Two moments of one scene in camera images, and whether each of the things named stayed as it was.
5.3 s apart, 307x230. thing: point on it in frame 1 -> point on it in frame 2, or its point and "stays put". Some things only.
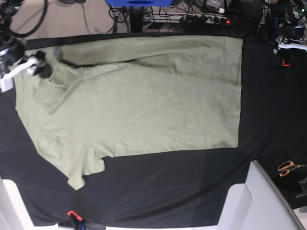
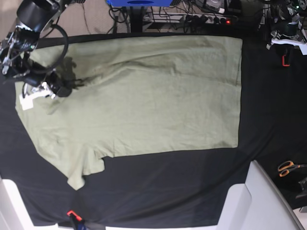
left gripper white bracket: x=6 y=81 -> x=26 y=100
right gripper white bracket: x=289 y=46 -> x=277 y=40
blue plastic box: x=139 y=3 stays put
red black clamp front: x=76 y=219 stays put
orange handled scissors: x=285 y=167 stays put
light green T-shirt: x=109 y=97 stays put
